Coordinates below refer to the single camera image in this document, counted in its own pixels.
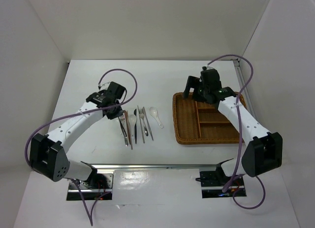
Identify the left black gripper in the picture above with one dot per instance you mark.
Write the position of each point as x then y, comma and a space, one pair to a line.
112, 115

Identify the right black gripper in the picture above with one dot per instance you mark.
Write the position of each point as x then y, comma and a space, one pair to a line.
194, 82

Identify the silver fork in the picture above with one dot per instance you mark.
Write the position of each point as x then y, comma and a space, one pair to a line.
123, 129
125, 132
142, 118

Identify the white ceramic spoon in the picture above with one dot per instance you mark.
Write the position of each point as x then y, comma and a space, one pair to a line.
132, 121
154, 113

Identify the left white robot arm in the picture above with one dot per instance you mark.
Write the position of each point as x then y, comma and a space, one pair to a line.
48, 154

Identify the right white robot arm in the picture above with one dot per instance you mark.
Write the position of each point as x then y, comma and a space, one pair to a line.
263, 149

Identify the silver chopstick left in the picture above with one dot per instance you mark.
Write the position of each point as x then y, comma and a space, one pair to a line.
128, 132

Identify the silver knife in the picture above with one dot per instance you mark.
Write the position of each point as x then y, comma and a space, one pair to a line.
148, 125

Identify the brown wicker divided tray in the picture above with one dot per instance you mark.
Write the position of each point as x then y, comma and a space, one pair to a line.
200, 123

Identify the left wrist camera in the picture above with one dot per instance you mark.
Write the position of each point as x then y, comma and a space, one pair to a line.
103, 85

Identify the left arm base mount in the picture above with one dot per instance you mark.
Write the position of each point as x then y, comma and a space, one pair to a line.
102, 186

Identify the aluminium table rail front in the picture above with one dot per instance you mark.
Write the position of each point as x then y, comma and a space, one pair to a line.
153, 166

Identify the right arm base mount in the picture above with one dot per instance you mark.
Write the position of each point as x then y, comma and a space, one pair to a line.
212, 185

